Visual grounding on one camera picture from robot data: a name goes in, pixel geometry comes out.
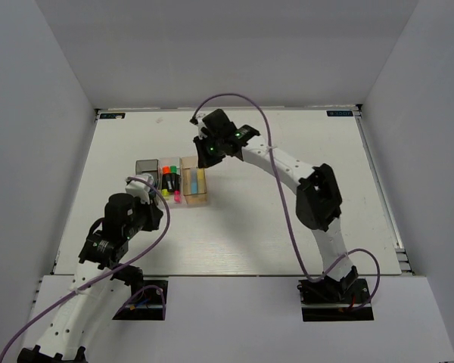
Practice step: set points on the clear transparent container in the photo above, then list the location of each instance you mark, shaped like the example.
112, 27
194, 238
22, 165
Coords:
169, 162

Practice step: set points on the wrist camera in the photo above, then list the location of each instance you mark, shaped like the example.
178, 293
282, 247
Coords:
199, 123
140, 186

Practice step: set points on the blue table label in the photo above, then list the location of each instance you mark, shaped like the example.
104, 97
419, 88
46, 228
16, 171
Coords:
112, 116
339, 113

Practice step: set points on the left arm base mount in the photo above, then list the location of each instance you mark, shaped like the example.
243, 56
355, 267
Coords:
147, 302

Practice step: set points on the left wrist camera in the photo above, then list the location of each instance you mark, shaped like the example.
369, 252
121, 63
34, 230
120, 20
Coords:
140, 186

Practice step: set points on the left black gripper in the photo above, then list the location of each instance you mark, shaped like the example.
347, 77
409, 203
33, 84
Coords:
155, 215

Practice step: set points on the pastel yellow highlighter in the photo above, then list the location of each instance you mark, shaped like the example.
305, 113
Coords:
201, 185

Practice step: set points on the orange transparent container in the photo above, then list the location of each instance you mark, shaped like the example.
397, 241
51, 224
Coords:
191, 199

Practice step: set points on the pastel blue highlighter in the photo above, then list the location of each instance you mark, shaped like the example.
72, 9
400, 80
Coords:
194, 189

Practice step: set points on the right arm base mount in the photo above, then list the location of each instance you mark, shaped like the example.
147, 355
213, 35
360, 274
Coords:
319, 305

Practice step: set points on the right blue table label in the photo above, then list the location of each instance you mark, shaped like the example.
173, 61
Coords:
339, 113

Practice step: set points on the pink black highlighter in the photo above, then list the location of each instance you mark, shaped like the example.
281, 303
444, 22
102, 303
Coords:
177, 196

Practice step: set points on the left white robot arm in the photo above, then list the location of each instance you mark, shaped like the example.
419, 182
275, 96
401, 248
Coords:
102, 285

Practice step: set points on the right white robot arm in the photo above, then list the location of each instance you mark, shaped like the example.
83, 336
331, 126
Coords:
318, 198

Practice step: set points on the left blue table label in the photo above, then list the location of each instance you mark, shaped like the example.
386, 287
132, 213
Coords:
112, 116

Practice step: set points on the grey transparent container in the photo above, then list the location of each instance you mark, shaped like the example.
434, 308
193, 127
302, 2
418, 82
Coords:
150, 166

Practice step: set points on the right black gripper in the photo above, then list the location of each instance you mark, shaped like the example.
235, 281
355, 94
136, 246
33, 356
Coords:
205, 160

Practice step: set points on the green black highlighter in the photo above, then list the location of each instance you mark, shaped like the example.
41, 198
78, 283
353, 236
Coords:
175, 177

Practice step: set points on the orange black highlighter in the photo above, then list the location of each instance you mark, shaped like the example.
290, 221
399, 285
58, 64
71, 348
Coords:
167, 182

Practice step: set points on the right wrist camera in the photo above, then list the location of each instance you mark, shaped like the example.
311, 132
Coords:
199, 123

